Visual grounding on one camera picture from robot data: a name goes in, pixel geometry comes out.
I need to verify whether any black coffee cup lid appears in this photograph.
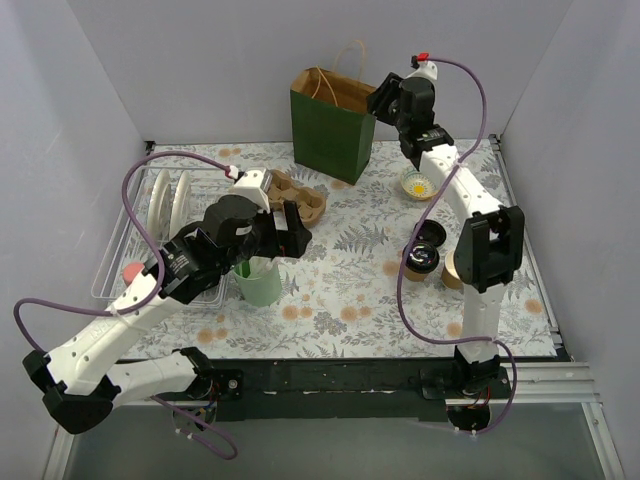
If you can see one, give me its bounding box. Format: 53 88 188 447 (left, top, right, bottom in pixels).
404 241 440 272

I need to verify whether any brown paper coffee cup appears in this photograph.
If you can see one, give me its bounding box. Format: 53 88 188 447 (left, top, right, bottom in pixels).
403 265 432 282

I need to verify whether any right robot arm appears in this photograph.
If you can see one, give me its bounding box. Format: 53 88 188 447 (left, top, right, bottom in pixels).
366 62 525 398

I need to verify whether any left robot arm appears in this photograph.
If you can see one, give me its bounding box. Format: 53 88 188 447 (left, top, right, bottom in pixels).
23 195 312 434

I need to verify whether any brown cardboard cup carrier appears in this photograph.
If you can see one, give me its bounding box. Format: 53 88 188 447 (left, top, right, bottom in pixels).
268 169 326 229

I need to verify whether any green paper bag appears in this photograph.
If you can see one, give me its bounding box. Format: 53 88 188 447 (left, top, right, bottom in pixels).
290 54 376 185

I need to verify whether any green utensil cup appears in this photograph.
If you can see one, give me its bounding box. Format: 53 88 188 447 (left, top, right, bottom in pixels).
233 262 282 307

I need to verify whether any yellow patterned ceramic bowl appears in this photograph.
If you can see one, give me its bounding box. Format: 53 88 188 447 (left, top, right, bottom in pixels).
400 167 438 201

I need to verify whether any white plate right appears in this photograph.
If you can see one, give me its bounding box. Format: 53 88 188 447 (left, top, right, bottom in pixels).
168 170 192 239

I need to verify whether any white plate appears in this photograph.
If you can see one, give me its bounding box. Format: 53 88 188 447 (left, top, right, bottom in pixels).
147 169 171 240
168 170 192 239

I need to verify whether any white plate left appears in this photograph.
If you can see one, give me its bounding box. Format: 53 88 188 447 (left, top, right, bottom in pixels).
147 169 171 240

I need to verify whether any pink cup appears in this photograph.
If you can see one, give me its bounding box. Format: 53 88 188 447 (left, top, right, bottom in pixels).
122 262 144 286

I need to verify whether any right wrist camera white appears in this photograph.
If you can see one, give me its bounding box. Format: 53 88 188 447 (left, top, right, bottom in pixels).
406 52 438 82

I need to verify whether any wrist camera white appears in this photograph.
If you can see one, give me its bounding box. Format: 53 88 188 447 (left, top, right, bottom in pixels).
226 166 272 212
406 52 438 82

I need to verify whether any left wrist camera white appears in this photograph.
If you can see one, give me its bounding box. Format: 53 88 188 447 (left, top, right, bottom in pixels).
226 166 272 212

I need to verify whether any white wire dish rack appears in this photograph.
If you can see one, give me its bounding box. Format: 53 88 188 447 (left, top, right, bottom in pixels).
91 166 228 301

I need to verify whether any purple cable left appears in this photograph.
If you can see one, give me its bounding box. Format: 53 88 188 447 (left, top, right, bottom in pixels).
12 152 239 460

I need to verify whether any purple cable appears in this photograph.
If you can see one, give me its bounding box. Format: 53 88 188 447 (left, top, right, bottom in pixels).
12 152 239 460
397 57 519 435

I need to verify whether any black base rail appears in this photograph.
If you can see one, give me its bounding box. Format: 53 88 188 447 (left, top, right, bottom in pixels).
202 358 510 422

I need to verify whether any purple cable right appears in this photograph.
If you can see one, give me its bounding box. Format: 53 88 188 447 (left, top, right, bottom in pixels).
397 57 519 435

